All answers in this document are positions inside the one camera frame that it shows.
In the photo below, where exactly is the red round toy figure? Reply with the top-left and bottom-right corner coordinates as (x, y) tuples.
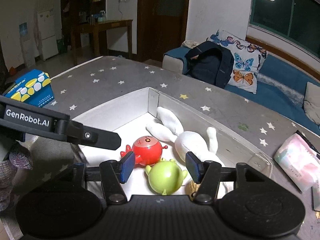
(120, 136), (168, 166)

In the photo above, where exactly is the green round toy figure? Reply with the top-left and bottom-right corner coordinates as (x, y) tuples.
(145, 158), (188, 196)

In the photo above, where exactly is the gloved grey knit hand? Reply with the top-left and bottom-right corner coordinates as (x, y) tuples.
(1, 141), (33, 211)

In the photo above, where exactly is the blue yellow cardboard box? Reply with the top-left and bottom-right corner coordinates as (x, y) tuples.
(3, 69), (54, 107)

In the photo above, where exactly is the grey white storage box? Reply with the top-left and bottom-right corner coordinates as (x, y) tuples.
(69, 87), (274, 203)

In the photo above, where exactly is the white plush rabbit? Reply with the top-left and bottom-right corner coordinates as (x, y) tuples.
(146, 107), (225, 167)

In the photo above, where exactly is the pink tissue pack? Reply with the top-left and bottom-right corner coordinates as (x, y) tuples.
(274, 131), (319, 192)
(312, 186), (320, 211)

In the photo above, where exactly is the white refrigerator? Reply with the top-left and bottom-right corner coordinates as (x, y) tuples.
(37, 9), (59, 61)

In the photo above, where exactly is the wooden side table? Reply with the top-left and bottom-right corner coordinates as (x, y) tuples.
(71, 19), (134, 66)

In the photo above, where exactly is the dark blue backpack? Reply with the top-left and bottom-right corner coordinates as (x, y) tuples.
(183, 41), (234, 89)

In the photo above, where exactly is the blue sofa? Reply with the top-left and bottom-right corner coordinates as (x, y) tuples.
(162, 47), (320, 137)

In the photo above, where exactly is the butterfly print pillow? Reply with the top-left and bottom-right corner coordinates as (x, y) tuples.
(207, 30), (268, 94)

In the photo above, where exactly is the grey cushion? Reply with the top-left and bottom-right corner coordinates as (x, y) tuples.
(303, 82), (320, 126)

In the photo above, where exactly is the dark bookshelf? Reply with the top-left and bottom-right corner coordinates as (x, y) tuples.
(60, 0), (106, 49)

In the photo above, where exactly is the dark wooden door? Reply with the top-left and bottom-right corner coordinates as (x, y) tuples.
(137, 0), (189, 62)

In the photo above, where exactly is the green framed window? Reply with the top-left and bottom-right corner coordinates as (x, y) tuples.
(250, 0), (319, 57)

